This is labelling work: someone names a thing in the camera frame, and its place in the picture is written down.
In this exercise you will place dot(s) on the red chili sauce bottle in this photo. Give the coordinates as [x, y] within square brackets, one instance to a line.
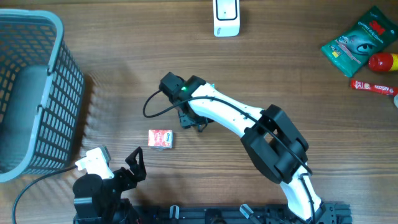
[383, 62]

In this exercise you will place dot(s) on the red coffee stick sachet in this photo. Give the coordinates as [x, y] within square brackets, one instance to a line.
[381, 89]

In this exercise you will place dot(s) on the green lid jar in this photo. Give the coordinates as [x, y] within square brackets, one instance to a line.
[396, 101]

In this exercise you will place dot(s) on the grey plastic mesh basket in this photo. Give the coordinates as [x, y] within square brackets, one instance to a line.
[42, 90]

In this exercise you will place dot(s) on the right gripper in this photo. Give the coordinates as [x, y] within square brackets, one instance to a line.
[186, 121]

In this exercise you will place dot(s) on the red white tissue pack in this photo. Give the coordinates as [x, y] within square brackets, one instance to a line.
[160, 138]

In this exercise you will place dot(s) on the green white glove package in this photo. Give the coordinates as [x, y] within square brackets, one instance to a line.
[372, 33]

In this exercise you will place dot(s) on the white barcode scanner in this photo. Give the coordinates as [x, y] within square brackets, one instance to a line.
[226, 18]

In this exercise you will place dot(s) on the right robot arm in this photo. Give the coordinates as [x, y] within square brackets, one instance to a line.
[273, 143]

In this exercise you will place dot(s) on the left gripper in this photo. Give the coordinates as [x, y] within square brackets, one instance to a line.
[137, 168]

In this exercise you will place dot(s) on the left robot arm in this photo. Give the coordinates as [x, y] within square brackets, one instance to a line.
[98, 193]

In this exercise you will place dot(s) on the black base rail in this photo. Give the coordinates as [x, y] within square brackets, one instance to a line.
[328, 213]

